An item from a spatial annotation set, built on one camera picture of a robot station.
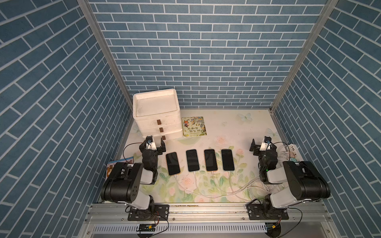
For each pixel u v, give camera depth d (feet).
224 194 2.60
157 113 2.79
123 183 1.48
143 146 2.64
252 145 2.77
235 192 2.63
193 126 3.58
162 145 2.76
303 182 1.48
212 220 2.37
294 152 3.10
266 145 2.53
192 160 3.23
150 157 2.23
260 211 2.41
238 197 2.59
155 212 2.38
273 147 2.73
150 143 2.46
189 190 2.66
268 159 2.31
